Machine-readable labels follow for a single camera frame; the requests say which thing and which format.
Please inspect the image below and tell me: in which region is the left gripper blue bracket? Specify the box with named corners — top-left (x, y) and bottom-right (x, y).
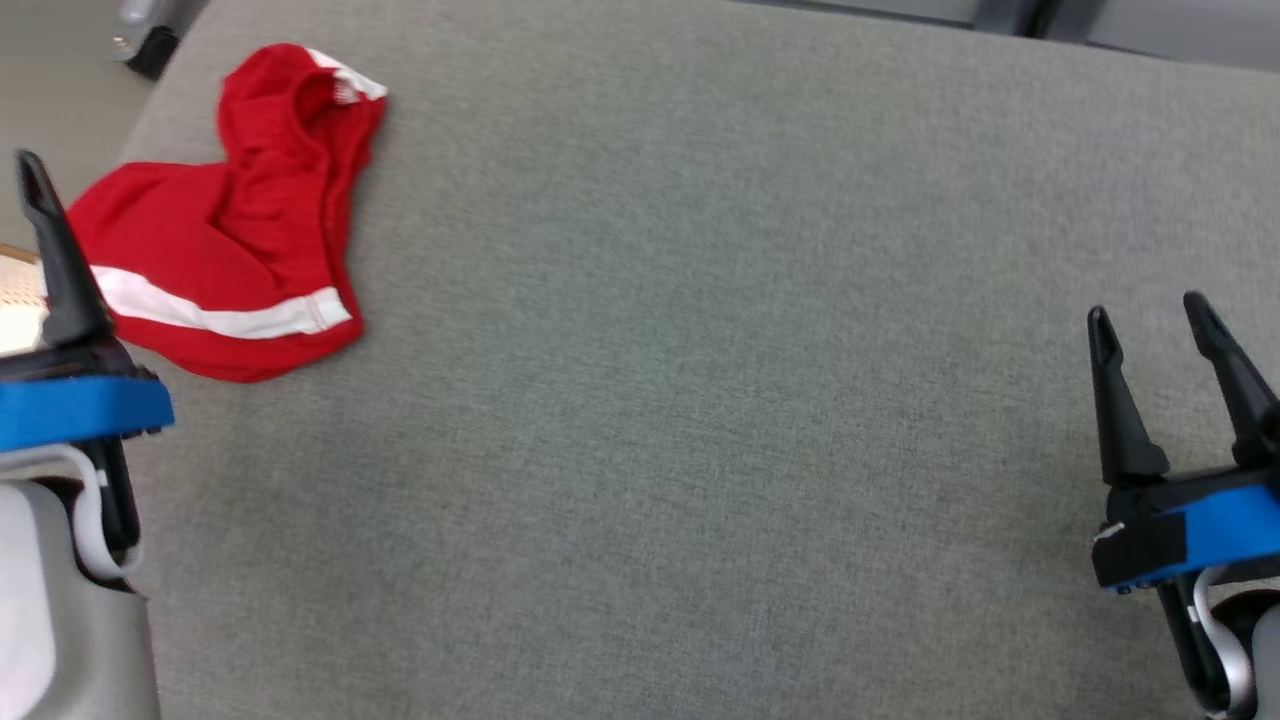
top-left (0, 149), bottom-right (177, 452)

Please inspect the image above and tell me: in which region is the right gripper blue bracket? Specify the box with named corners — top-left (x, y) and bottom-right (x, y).
top-left (1087, 291), bottom-right (1280, 595)

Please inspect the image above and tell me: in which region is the red shorts white stripe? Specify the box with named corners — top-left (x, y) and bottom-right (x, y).
top-left (65, 43), bottom-right (389, 385)

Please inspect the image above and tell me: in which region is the grey wheeled metal frame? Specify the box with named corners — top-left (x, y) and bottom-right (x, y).
top-left (110, 0), bottom-right (187, 82)

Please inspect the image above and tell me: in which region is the grey partition double post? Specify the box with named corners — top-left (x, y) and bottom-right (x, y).
top-left (975, 0), bottom-right (1096, 41)

